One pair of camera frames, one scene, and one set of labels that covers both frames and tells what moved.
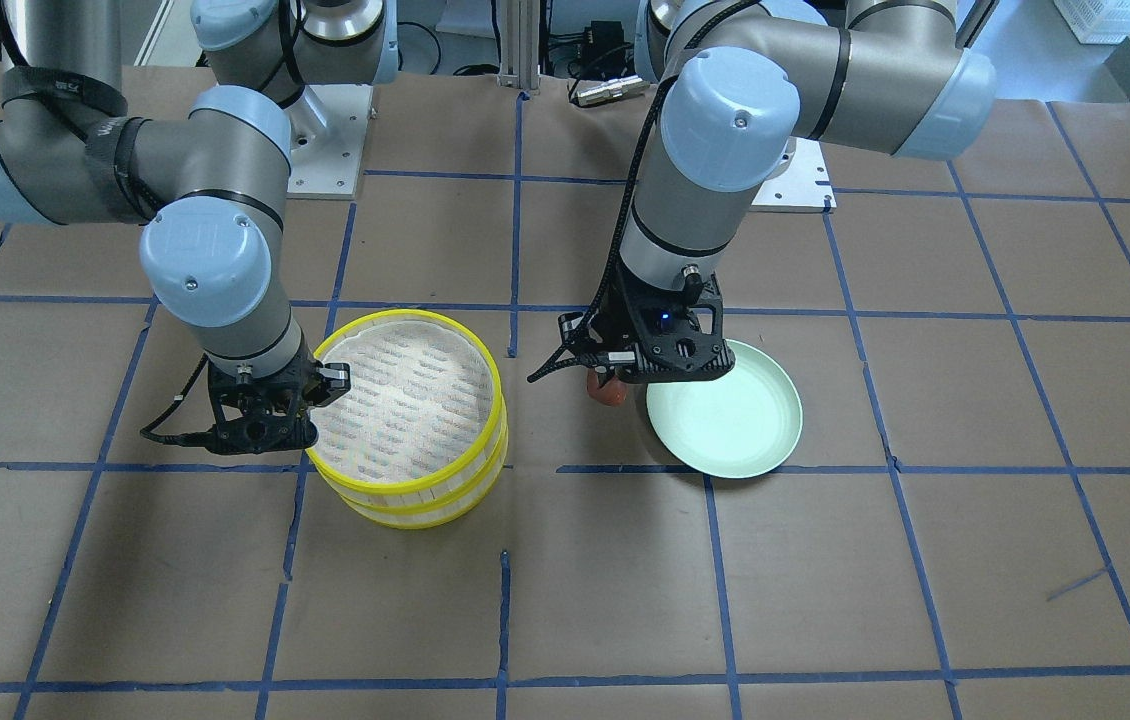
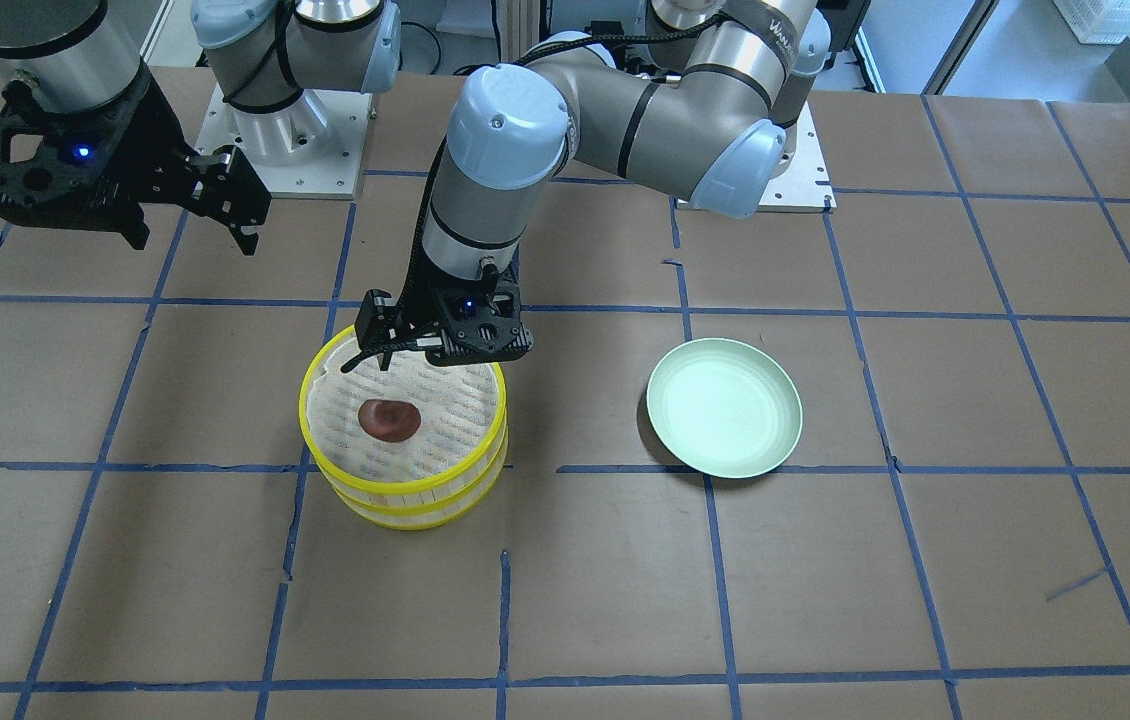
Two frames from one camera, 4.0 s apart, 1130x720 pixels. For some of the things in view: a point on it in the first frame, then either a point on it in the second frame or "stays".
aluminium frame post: (519, 62) stays
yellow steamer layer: (422, 406) stays
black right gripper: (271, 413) → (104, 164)
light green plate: (746, 423) stays
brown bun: (614, 392) → (389, 420)
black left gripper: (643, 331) → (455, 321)
